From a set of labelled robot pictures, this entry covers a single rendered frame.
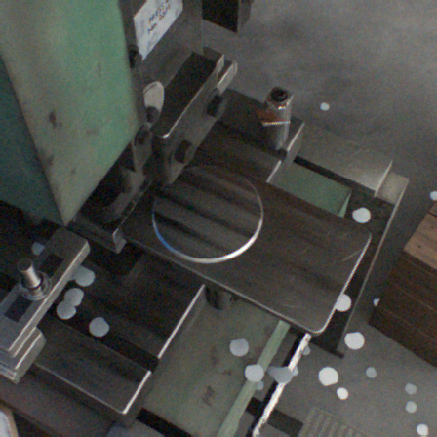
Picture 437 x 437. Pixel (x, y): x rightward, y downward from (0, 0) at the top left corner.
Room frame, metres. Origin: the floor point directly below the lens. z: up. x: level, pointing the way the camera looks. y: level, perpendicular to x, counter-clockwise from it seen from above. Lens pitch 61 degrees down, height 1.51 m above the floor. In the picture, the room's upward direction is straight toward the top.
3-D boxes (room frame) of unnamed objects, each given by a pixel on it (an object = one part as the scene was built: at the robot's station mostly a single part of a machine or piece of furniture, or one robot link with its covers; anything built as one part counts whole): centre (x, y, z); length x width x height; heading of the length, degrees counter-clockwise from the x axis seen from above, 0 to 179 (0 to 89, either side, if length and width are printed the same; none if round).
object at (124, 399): (0.48, 0.12, 0.68); 0.45 x 0.30 x 0.06; 151
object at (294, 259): (0.39, -0.03, 0.72); 0.25 x 0.14 x 0.14; 61
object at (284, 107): (0.57, -0.07, 0.75); 0.03 x 0.03 x 0.10; 61
